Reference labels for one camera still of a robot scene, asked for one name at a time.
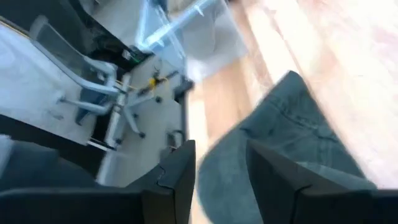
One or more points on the clear plastic bin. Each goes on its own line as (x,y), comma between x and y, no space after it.
(161,34)

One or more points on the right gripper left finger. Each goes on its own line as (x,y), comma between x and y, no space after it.
(174,193)

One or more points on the grey office chair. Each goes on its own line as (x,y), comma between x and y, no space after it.
(105,91)

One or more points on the faded green baseball cap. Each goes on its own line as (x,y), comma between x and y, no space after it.
(280,118)

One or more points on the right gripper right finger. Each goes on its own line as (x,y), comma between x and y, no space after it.
(270,186)

